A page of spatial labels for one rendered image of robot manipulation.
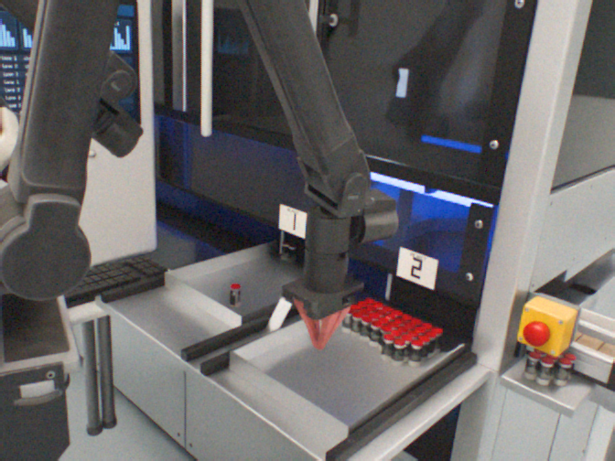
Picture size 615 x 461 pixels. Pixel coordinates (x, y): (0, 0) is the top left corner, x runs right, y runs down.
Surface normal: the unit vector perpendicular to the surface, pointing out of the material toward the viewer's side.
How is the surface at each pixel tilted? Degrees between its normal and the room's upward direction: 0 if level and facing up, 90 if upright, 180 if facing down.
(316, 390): 0
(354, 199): 98
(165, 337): 0
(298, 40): 96
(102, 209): 90
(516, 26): 90
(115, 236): 90
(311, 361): 0
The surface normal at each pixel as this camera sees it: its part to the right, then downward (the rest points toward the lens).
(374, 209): 0.54, 0.44
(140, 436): 0.07, -0.94
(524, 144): -0.69, 0.20
